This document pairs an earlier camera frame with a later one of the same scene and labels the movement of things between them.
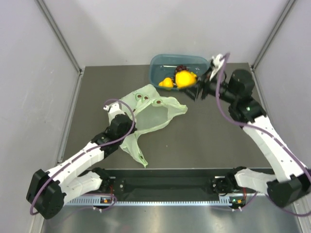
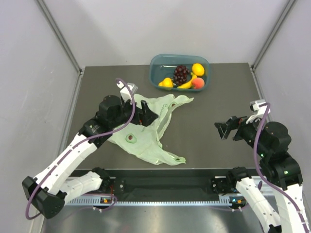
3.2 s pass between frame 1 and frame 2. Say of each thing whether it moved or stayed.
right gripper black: moved
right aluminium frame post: stayed
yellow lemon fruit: stayed
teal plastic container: stayed
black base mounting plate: stayed
